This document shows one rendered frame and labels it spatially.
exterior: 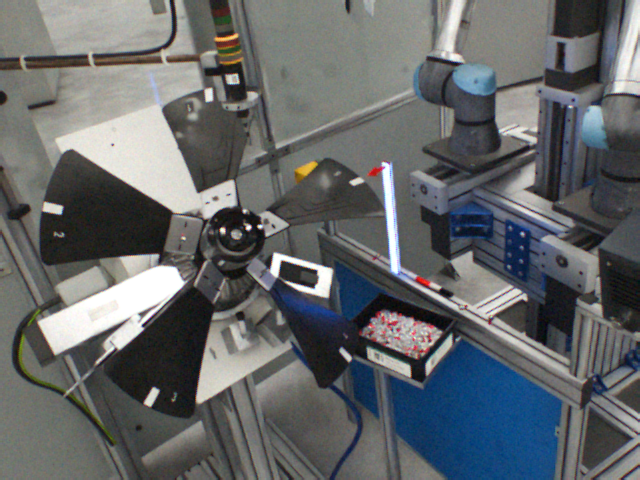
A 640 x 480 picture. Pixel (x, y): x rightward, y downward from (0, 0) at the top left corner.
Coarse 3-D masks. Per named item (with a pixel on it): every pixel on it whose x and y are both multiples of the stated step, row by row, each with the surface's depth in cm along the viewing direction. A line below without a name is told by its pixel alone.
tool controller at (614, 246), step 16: (624, 224) 98; (608, 240) 97; (624, 240) 96; (608, 256) 97; (624, 256) 94; (608, 272) 99; (624, 272) 96; (608, 288) 101; (624, 288) 98; (608, 304) 104; (624, 304) 101; (608, 320) 108; (624, 320) 102
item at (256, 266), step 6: (252, 264) 123; (258, 264) 126; (252, 270) 121; (258, 270) 124; (270, 270) 128; (258, 276) 121; (264, 276) 124; (270, 276) 127; (264, 282) 121; (270, 282) 124; (270, 288) 121
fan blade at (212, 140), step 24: (192, 96) 132; (216, 96) 131; (168, 120) 132; (192, 120) 131; (216, 120) 129; (240, 120) 128; (192, 144) 130; (216, 144) 127; (240, 144) 126; (192, 168) 129; (216, 168) 126
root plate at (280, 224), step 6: (264, 216) 130; (270, 216) 130; (276, 216) 129; (270, 222) 128; (276, 222) 127; (282, 222) 127; (264, 228) 126; (270, 228) 126; (276, 228) 125; (282, 228) 125; (270, 234) 124
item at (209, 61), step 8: (200, 56) 109; (208, 56) 109; (216, 56) 109; (208, 64) 110; (216, 64) 109; (208, 72) 110; (216, 72) 109; (224, 72) 111; (216, 80) 111; (224, 80) 111; (216, 88) 112; (224, 88) 112; (224, 96) 112; (248, 96) 113; (256, 96) 113; (224, 104) 112; (232, 104) 111; (240, 104) 110; (248, 104) 111
